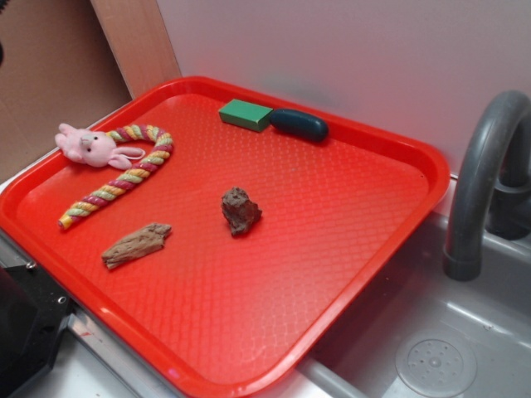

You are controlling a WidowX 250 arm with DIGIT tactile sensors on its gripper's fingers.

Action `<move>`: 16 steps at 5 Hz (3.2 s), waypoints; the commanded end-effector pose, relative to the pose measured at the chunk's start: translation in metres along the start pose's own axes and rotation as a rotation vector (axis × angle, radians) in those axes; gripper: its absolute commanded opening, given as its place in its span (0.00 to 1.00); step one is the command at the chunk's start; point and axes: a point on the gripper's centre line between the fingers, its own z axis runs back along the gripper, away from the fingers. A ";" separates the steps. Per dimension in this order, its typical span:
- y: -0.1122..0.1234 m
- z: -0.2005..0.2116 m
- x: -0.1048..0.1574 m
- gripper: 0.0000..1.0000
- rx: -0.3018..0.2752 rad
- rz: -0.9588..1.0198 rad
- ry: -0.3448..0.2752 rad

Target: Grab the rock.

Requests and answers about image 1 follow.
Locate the brown rock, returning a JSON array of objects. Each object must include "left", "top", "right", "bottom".
[{"left": 221, "top": 187, "right": 262, "bottom": 236}]

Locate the red plastic tray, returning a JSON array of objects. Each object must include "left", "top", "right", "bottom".
[{"left": 1, "top": 77, "right": 450, "bottom": 397}]

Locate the dark teal oval object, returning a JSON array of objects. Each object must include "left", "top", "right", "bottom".
[{"left": 270, "top": 109, "right": 329, "bottom": 143}]

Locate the green rectangular block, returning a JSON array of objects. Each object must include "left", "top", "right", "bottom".
[{"left": 218, "top": 99, "right": 273, "bottom": 132}]

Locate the brown wood piece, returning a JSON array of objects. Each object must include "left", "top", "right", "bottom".
[{"left": 101, "top": 223, "right": 172, "bottom": 269}]

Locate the striped candy cane toy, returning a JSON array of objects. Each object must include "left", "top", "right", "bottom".
[{"left": 58, "top": 124, "right": 173, "bottom": 230}]

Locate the pink plush rabbit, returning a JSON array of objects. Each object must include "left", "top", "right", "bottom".
[{"left": 55, "top": 124, "right": 145, "bottom": 170}]

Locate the grey toy sink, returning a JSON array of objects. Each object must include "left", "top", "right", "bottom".
[{"left": 299, "top": 215, "right": 530, "bottom": 397}]

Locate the wooden board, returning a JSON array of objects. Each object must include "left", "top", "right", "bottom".
[{"left": 91, "top": 0, "right": 182, "bottom": 99}]

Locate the grey toy faucet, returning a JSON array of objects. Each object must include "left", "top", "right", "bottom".
[{"left": 443, "top": 90, "right": 530, "bottom": 281}]

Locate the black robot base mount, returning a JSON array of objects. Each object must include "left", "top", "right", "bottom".
[{"left": 1, "top": 265, "right": 71, "bottom": 397}]

